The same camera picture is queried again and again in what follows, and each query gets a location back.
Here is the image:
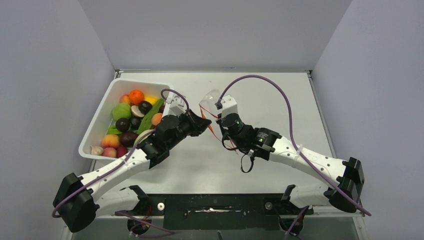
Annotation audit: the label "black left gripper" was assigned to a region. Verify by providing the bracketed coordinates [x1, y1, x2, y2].
[166, 108, 212, 150]

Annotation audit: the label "clear red-zipper bag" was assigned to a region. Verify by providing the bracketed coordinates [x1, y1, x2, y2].
[199, 89, 223, 147]

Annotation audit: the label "white green napa cabbage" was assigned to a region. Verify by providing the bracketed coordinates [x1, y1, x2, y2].
[133, 129, 155, 147]

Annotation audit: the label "dark plum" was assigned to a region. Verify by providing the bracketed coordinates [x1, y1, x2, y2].
[129, 116, 143, 130]
[138, 100, 153, 115]
[115, 117, 131, 133]

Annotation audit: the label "sliced mushroom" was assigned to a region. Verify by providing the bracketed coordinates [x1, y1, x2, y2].
[130, 105, 145, 118]

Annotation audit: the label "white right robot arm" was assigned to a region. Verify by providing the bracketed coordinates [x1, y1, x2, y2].
[216, 113, 366, 214]

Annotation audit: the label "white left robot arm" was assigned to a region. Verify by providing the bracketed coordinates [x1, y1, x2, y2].
[51, 110, 212, 233]

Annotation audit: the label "dark red fig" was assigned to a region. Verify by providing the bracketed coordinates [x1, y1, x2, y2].
[158, 105, 165, 114]

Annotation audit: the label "green leafy vegetable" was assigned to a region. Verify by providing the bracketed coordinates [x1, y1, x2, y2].
[136, 98, 164, 135]

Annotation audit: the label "orange fruit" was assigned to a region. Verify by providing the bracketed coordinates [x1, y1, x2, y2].
[128, 89, 145, 106]

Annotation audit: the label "red purple onion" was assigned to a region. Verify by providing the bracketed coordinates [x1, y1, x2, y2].
[116, 145, 128, 158]

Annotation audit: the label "pink peach bottom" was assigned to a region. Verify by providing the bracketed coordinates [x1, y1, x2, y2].
[101, 147, 117, 159]

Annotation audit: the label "white plastic bin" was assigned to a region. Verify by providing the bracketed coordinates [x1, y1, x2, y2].
[78, 77, 174, 161]

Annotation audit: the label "garlic bulb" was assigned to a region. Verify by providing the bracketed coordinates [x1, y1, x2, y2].
[90, 145, 104, 156]

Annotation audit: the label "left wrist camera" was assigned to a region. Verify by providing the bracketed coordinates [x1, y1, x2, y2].
[165, 93, 187, 116]

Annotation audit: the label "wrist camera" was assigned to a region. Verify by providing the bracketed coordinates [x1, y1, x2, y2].
[165, 93, 187, 116]
[215, 94, 238, 119]

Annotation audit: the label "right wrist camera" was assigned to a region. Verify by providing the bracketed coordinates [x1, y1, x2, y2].
[215, 94, 238, 119]

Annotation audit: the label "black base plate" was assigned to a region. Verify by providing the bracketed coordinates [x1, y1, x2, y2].
[126, 193, 314, 233]

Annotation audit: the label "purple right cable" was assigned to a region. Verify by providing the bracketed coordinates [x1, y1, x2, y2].
[215, 74, 373, 240]

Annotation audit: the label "purple cable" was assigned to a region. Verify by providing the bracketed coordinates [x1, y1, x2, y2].
[215, 74, 373, 240]
[51, 88, 191, 239]

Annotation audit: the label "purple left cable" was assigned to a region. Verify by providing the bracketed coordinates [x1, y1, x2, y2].
[51, 88, 191, 239]

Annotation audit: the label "aluminium frame rail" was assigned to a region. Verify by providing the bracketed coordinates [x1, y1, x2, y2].
[66, 194, 365, 221]

